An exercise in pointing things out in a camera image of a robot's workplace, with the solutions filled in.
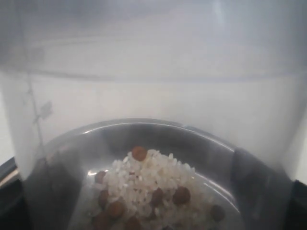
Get round stainless steel plate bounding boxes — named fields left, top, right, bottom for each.
left=43, top=118, right=264, bottom=230

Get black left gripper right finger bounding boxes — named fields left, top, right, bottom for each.
left=231, top=148, right=307, bottom=230

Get clear plastic shaker bottle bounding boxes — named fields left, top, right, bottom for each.
left=0, top=0, right=307, bottom=230

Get brown beans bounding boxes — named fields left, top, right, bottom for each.
left=92, top=146, right=226, bottom=230

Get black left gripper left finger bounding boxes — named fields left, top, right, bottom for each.
left=0, top=161, right=72, bottom=230

